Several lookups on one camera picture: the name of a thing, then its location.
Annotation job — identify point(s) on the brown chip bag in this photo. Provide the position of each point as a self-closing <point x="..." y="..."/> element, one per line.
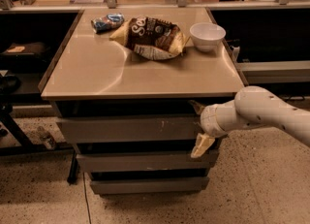
<point x="151" y="38"/>

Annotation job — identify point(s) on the grey bottom drawer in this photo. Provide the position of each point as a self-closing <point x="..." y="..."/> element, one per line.
<point x="149" y="185"/>

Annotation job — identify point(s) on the white bowl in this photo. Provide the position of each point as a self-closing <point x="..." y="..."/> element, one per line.
<point x="207" y="36"/>

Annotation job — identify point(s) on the grey top drawer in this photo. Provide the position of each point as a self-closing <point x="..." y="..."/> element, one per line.
<point x="130" y="128"/>

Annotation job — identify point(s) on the grey middle drawer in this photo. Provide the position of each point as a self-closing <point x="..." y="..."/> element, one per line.
<point x="144" y="161"/>

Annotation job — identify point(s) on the grey drawer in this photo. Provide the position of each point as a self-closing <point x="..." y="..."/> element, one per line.
<point x="130" y="128"/>
<point x="149" y="185"/>
<point x="144" y="161"/>

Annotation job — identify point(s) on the black stand leg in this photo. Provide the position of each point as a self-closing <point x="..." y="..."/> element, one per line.
<point x="73" y="172"/>

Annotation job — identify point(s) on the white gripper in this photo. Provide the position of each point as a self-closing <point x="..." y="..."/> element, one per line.
<point x="207" y="120"/>

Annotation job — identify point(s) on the plastic bottle on floor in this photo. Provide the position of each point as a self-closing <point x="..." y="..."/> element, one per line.
<point x="46" y="138"/>

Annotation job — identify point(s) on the grey three-drawer cabinet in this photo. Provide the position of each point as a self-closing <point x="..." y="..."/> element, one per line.
<point x="93" y="76"/>

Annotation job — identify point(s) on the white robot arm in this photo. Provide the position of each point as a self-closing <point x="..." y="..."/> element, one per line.
<point x="252" y="107"/>

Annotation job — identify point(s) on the blue crumpled snack bag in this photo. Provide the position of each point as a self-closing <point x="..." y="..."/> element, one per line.
<point x="107" y="22"/>

